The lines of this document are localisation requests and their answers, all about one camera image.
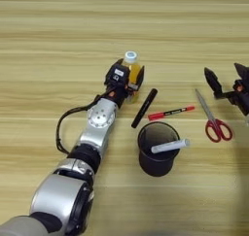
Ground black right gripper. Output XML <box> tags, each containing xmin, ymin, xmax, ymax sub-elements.
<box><xmin>203</xmin><ymin>62</ymin><xmax>249</xmax><ymax>117</ymax></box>

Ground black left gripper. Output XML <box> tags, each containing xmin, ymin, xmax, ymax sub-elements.
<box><xmin>102</xmin><ymin>58</ymin><xmax>146</xmax><ymax>109</ymax></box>

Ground orange juice bottle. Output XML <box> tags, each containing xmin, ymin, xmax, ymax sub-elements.
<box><xmin>121</xmin><ymin>50</ymin><xmax>144</xmax><ymax>104</ymax></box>

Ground black marker pen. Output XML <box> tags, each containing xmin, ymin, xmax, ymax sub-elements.
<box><xmin>130</xmin><ymin>87</ymin><xmax>160</xmax><ymax>129</ymax></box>

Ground red handled scissors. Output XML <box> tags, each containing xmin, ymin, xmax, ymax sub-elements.
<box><xmin>194</xmin><ymin>88</ymin><xmax>234</xmax><ymax>144</ymax></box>

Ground red capped marker pen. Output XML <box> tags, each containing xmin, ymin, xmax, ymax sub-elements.
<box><xmin>147</xmin><ymin>105</ymin><xmax>196</xmax><ymax>122</ymax></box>

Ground grey white marker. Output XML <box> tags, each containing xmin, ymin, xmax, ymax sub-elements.
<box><xmin>150</xmin><ymin>138</ymin><xmax>192</xmax><ymax>155</ymax></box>

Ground black mesh pen cup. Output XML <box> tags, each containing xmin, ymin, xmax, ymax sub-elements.
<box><xmin>137</xmin><ymin>120</ymin><xmax>181</xmax><ymax>178</ymax></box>

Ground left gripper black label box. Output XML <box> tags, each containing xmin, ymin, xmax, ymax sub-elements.
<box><xmin>106</xmin><ymin>63</ymin><xmax>131</xmax><ymax>86</ymax></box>

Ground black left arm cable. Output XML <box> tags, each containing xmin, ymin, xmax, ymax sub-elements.
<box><xmin>54</xmin><ymin>93</ymin><xmax>109</xmax><ymax>155</ymax></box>

